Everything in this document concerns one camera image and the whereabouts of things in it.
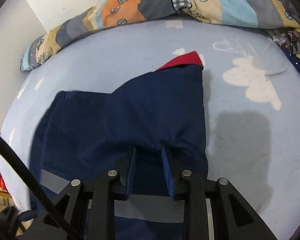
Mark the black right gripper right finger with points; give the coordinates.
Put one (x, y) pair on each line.
(212, 209)

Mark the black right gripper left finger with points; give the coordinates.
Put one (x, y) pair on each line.
(88, 208)

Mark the navy blue jacket red collar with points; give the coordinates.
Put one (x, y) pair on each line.
(82, 135)

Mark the light blue cloud bed sheet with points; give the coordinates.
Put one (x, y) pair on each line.
(251, 100)

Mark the patchwork colourful quilt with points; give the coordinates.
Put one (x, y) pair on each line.
(261, 14)

